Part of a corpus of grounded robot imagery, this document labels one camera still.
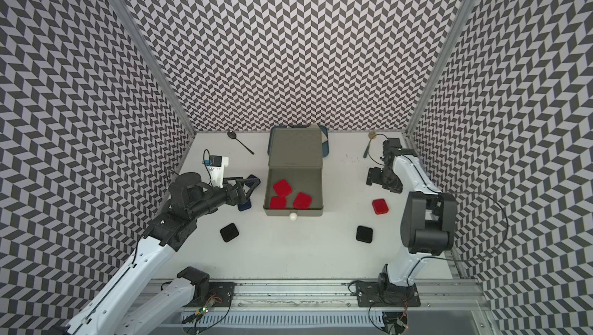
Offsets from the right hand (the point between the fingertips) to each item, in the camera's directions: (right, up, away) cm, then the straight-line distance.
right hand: (381, 189), depth 89 cm
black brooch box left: (-59, -16, -2) cm, 61 cm away
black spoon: (-68, +23, +28) cm, 77 cm away
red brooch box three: (-39, -3, -10) cm, 41 cm away
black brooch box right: (-7, -17, -1) cm, 19 cm away
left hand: (-47, +5, -18) cm, 50 cm away
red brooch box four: (0, -7, +2) cm, 8 cm away
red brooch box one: (-38, +2, -9) cm, 39 cm away
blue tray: (-20, +18, +19) cm, 33 cm away
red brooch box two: (-31, -2, -10) cm, 32 cm away
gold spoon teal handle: (+4, +23, +26) cm, 35 cm away
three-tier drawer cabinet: (-34, +13, 0) cm, 36 cm away
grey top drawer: (-26, +1, -8) cm, 28 cm away
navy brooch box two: (-54, -7, +3) cm, 55 cm away
